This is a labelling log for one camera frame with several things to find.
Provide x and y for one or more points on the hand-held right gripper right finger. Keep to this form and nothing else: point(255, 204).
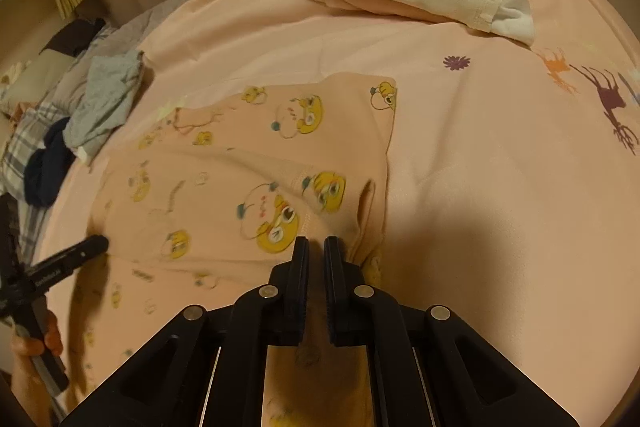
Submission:
point(331, 269)

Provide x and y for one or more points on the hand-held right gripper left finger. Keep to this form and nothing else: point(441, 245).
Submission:
point(301, 269)

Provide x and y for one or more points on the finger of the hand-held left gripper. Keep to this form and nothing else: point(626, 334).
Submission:
point(75, 253)

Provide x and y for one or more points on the pink cartoon print garment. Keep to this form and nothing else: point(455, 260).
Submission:
point(210, 187)

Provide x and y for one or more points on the person's left forearm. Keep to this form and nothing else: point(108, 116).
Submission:
point(30, 387)

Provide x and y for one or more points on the person's left hand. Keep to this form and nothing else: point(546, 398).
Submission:
point(50, 334)

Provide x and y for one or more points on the navy garment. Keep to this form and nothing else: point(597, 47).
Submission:
point(47, 167)

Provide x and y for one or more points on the plaid quilt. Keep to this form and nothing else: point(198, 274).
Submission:
point(20, 142)

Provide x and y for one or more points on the grey garment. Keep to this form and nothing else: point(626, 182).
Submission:
point(105, 102)

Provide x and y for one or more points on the pink deer print bedsheet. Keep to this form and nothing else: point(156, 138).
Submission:
point(475, 182)

